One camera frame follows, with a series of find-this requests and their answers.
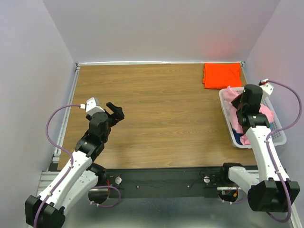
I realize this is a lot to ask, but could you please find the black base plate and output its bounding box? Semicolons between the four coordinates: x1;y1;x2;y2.
78;166;259;199

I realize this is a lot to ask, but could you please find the pink t shirt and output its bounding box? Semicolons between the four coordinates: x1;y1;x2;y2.
219;84;275;148

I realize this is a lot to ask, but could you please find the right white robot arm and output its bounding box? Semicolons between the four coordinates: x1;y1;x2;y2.
218;80;300;214

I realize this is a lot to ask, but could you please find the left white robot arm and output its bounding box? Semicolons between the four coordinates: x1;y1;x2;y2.
25;98;124;228

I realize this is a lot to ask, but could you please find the folded orange t shirt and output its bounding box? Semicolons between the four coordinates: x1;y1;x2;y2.
202;63;242;89

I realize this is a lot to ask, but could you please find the white plastic basket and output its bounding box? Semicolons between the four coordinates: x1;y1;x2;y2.
218;86;287;149

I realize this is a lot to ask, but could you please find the aluminium frame rail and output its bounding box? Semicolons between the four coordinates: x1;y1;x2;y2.
24;63;78;196

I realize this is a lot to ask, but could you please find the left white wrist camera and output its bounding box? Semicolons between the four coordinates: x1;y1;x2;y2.
80;97;105;116

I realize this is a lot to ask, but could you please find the dark blue cloth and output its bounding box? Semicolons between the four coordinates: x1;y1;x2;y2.
232;129;243;145

